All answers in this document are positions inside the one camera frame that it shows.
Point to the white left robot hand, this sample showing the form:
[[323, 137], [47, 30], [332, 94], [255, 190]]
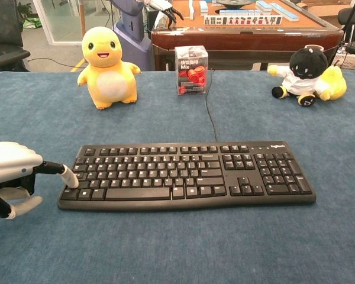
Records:
[[9, 162]]

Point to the black Logitech keyboard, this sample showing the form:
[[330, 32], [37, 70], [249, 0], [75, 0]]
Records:
[[180, 177]]

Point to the black office chair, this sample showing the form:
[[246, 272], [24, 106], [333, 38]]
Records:
[[3, 53]]

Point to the yellow duck plush toy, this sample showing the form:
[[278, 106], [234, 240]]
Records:
[[109, 83]]

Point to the white framed glass door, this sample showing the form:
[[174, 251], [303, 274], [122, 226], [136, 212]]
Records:
[[43, 20]]

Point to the green potted plant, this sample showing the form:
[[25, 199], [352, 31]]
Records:
[[25, 12]]

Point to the blue felt table mat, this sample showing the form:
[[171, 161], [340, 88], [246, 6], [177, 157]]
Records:
[[165, 245]]

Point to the clear box red capsules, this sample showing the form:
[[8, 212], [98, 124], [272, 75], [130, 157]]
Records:
[[192, 71]]

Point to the black-fingered spare robot hand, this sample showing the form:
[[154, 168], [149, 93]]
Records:
[[170, 13]]

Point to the blue-backed mahjong tile row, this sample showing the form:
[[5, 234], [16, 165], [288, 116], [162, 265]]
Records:
[[284, 12], [239, 12], [204, 7], [264, 6]]

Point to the brown mahjong table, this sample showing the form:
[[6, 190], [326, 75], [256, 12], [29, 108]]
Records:
[[239, 38]]

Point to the face-up mahjong tile row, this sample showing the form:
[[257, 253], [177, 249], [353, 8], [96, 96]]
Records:
[[242, 20]]

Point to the black-headed plush white coat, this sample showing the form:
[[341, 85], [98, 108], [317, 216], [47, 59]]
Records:
[[309, 62]]

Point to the brown ceramic cup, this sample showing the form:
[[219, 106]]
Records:
[[322, 47]]

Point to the brown cardboard box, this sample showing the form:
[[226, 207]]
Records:
[[325, 9]]

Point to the white plastic basket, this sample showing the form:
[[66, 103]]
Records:
[[350, 60]]

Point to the black tripod stand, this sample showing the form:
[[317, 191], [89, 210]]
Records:
[[347, 26]]

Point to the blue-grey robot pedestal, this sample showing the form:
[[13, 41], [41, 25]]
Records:
[[133, 29]]

